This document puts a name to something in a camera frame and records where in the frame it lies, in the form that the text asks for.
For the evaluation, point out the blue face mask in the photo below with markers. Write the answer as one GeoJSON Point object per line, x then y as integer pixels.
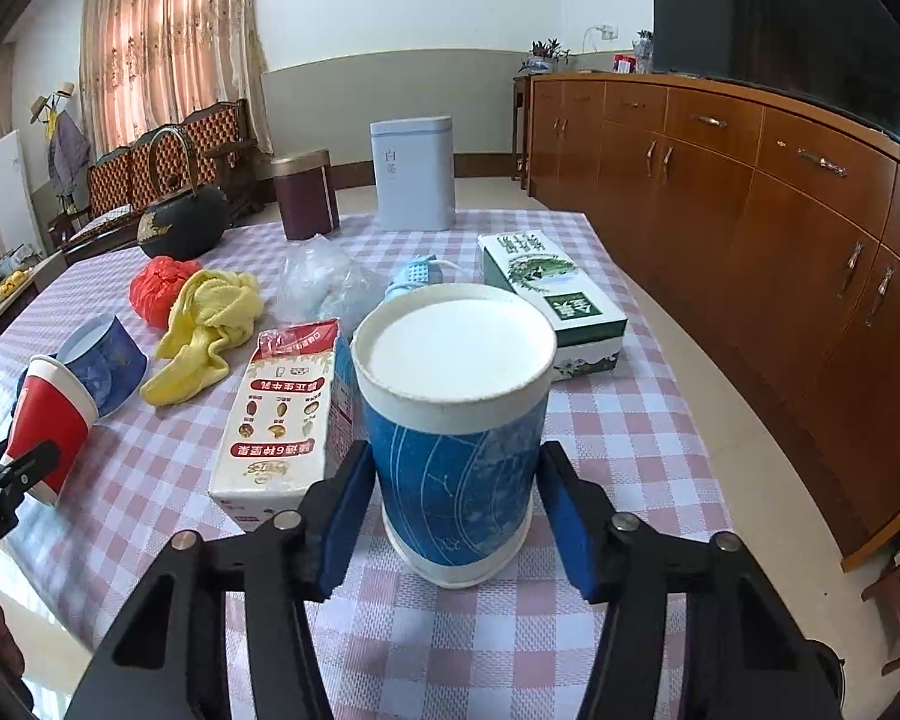
{"type": "Point", "coordinates": [412, 274]}

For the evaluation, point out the green white milk carton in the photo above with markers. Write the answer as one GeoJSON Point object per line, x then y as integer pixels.
{"type": "Point", "coordinates": [547, 285]}

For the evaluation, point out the red paper cup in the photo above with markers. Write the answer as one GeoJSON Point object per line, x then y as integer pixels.
{"type": "Point", "coordinates": [49, 420]}

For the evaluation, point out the maroon tin canister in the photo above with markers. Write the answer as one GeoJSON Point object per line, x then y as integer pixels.
{"type": "Point", "coordinates": [306, 199]}

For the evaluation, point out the pink checked tablecloth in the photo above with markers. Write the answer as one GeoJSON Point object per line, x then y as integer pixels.
{"type": "Point", "coordinates": [630, 465]}

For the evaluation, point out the red box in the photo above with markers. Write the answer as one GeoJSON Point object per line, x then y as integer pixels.
{"type": "Point", "coordinates": [624, 63]}

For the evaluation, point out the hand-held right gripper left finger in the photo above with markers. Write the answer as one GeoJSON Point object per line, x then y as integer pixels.
{"type": "Point", "coordinates": [341, 519]}

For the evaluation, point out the black iron teapot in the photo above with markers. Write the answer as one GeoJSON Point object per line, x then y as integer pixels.
{"type": "Point", "coordinates": [184, 229]}

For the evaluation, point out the small potted plant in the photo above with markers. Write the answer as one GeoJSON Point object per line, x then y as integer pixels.
{"type": "Point", "coordinates": [544, 54]}

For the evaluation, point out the yellow cloth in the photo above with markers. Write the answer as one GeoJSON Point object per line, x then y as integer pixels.
{"type": "Point", "coordinates": [206, 315]}

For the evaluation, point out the coat rack with hats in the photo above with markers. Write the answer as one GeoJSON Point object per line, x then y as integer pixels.
{"type": "Point", "coordinates": [64, 150]}

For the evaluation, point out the red plastic bag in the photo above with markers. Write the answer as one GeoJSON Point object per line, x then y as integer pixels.
{"type": "Point", "coordinates": [157, 289]}

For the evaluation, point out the white panel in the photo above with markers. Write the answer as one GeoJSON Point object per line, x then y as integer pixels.
{"type": "Point", "coordinates": [15, 195]}

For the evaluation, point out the blue white paper cup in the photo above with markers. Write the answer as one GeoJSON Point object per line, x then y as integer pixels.
{"type": "Point", "coordinates": [450, 480]}
{"type": "Point", "coordinates": [112, 371]}

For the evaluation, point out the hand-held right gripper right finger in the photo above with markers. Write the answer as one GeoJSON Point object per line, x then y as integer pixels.
{"type": "Point", "coordinates": [570, 526]}

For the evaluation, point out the pale blue tea tin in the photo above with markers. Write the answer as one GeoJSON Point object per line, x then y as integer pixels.
{"type": "Point", "coordinates": [412, 176]}

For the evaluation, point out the clear plastic bag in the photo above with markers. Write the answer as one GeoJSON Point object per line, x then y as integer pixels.
{"type": "Point", "coordinates": [322, 285]}

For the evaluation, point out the white wall socket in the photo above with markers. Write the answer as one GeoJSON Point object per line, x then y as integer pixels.
{"type": "Point", "coordinates": [609, 32]}

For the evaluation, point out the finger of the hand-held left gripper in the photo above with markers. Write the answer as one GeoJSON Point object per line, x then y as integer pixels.
{"type": "Point", "coordinates": [22, 469]}

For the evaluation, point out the pink embroidered curtain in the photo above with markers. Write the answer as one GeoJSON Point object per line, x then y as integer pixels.
{"type": "Point", "coordinates": [172, 37]}

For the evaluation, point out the wooden sideboard cabinet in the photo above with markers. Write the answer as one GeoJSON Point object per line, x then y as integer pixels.
{"type": "Point", "coordinates": [757, 240]}

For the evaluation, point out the carved wooden sofa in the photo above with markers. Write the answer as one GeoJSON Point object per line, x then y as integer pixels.
{"type": "Point", "coordinates": [217, 135]}

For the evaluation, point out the black television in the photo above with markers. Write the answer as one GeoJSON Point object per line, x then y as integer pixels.
{"type": "Point", "coordinates": [765, 15]}

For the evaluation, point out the white nut print milk carton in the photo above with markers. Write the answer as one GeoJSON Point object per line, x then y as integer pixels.
{"type": "Point", "coordinates": [277, 420]}

